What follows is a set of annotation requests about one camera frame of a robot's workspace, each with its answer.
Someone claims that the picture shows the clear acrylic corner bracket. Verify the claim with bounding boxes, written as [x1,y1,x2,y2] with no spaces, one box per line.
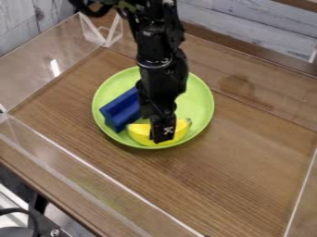
[79,13,123,48]

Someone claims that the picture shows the black cable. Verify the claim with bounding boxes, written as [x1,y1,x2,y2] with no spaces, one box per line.
[0,208,41,237]

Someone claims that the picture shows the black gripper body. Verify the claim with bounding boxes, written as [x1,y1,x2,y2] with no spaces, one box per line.
[136,50,190,119]

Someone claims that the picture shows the blue plastic block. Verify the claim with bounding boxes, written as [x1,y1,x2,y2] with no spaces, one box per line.
[99,87,140,133]

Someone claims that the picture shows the green round plate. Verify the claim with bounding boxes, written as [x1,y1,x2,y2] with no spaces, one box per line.
[92,67,214,150]

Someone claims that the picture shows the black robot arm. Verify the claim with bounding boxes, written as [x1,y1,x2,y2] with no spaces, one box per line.
[68,0,190,143]

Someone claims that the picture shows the yellow toy banana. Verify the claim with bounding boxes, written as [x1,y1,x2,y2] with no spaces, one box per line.
[126,118,191,147]

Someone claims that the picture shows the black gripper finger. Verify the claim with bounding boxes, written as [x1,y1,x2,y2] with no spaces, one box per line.
[150,115,175,143]

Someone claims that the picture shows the black metal table bracket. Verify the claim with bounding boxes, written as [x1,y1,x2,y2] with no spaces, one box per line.
[29,194,72,237]

